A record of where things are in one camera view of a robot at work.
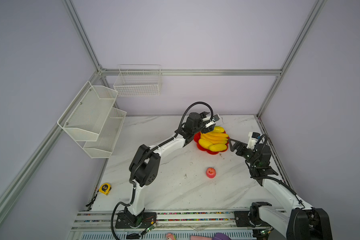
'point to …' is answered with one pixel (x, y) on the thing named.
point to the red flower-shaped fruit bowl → (197, 136)
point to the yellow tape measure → (105, 188)
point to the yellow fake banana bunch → (215, 137)
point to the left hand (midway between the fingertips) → (210, 117)
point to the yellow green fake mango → (219, 129)
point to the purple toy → (220, 236)
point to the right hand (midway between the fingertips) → (233, 140)
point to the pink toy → (170, 236)
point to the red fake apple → (211, 172)
